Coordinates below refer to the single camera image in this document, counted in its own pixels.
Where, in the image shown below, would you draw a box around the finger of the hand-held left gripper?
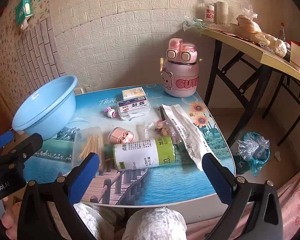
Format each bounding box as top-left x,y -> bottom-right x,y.
0,133 -> 43,172
0,131 -> 15,153

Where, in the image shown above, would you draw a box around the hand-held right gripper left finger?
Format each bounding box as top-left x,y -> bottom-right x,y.
17,152 -> 100,240

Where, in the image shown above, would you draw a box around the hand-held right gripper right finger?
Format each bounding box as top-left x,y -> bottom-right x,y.
201,152 -> 283,240

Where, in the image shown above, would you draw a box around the clear toothpick box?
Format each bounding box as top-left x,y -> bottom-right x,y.
71,127 -> 105,170

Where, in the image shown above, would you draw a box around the light blue plastic basin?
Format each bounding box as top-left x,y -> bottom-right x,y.
12,75 -> 78,140

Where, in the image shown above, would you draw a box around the long white chopsticks package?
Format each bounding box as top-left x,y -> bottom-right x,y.
160,104 -> 222,172

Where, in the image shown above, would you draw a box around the white trash bag roll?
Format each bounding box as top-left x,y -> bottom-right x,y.
112,135 -> 177,172

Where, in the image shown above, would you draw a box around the clear zip bag with snack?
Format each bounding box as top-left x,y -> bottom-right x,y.
144,119 -> 188,145

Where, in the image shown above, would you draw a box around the person's left hand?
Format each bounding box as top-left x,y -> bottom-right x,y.
0,196 -> 22,240

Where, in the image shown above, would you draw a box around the trash bin with teal liner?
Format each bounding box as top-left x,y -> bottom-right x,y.
234,131 -> 270,178

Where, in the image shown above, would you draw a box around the crumpled clear plastic bag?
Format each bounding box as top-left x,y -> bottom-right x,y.
236,135 -> 269,161

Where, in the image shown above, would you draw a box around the person's left leg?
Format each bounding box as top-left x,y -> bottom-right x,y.
74,202 -> 125,240

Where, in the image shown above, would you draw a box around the person's leg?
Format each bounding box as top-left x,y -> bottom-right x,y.
74,202 -> 125,240
121,206 -> 188,240

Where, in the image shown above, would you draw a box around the small pink toy figure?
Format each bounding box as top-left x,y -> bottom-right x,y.
104,107 -> 118,118

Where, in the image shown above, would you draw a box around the clear cotton pad pack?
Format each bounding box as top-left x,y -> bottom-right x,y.
117,98 -> 152,121

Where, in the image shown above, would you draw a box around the person's right leg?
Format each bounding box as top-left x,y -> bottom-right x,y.
121,206 -> 188,240

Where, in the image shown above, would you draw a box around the pink printed blanket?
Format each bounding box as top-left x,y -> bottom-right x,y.
185,165 -> 300,240

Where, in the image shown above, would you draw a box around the yellow tissue pack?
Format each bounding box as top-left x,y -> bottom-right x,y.
122,87 -> 146,100

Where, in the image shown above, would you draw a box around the pink cartoon water bottle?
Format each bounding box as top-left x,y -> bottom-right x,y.
162,38 -> 199,97

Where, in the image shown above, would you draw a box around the yellow folding table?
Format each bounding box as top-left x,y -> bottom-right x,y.
200,27 -> 300,148

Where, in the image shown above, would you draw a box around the green tissue pack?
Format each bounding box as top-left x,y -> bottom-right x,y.
15,0 -> 33,30

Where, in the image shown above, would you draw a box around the white card box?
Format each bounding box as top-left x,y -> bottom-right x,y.
289,41 -> 300,72

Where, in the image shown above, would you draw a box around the bagged bread rolls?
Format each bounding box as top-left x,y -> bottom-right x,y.
236,14 -> 288,57

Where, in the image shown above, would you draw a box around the green printed plastic bag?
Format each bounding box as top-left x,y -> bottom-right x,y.
183,15 -> 210,32

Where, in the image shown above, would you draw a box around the red cap glass bottle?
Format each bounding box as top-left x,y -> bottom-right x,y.
279,22 -> 287,42

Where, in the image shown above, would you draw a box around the white bottle with red print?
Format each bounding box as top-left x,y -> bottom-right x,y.
202,0 -> 215,24

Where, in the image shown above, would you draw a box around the stack of paper cups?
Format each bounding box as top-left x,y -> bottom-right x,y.
215,1 -> 229,25

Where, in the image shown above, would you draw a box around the clear plastic bottle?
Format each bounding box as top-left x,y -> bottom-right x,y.
197,0 -> 206,20

